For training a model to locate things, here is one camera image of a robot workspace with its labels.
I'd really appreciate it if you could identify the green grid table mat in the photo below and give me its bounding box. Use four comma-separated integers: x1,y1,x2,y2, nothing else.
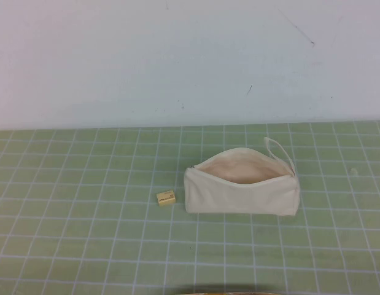
0,121,380,295

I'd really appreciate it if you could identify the cream fabric pencil case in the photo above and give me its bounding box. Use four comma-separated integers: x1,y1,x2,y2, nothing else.
183,137,301,214

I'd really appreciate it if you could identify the small yellow eraser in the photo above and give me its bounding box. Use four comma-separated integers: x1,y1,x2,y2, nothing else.
156,189,176,206

